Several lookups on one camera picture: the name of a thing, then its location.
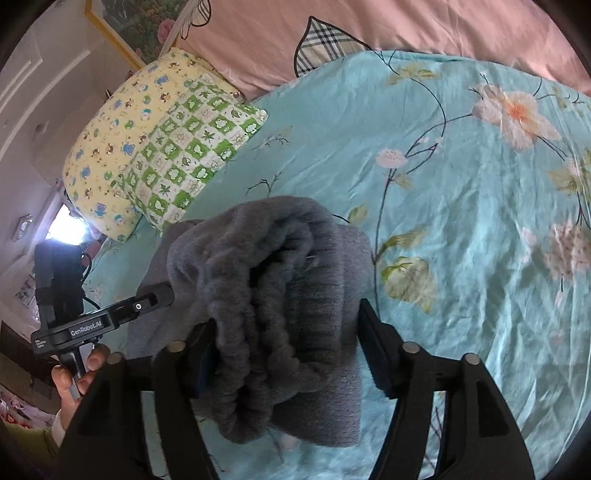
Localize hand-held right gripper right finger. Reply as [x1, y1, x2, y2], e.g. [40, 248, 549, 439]
[358, 299, 536, 480]

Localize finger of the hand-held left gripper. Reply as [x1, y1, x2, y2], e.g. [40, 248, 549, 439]
[113, 284, 176, 327]

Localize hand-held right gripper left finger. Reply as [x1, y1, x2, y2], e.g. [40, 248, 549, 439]
[53, 318, 222, 480]

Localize grey fleece pants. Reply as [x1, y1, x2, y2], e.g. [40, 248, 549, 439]
[127, 196, 372, 448]

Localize person's left forearm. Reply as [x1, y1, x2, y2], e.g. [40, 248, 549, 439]
[0, 411, 65, 480]

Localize person's left hand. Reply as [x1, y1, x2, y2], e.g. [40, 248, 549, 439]
[51, 344, 112, 432]

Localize small colourful picture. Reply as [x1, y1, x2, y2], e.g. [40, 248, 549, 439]
[14, 274, 38, 308]

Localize bright window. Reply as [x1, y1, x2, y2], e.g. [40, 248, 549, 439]
[46, 205, 88, 245]

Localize dark wooden furniture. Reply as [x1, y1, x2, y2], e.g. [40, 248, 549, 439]
[0, 323, 52, 398]

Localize pink patterned cloth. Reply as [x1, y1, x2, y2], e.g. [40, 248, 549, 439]
[0, 388, 54, 428]

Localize teal floral bedsheet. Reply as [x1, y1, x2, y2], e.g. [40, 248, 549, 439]
[81, 48, 591, 480]

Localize green checked pillow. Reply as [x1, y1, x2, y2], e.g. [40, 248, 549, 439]
[117, 76, 269, 236]

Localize yellow cartoon print pillow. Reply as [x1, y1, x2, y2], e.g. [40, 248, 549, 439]
[62, 47, 222, 243]

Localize gold framed floral painting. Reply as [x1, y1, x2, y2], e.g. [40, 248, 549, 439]
[85, 0, 204, 70]

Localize pink duvet with plaid hearts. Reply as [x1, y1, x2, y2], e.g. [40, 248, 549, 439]
[178, 0, 591, 100]

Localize white wall switch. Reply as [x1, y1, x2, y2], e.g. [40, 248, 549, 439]
[11, 215, 33, 241]

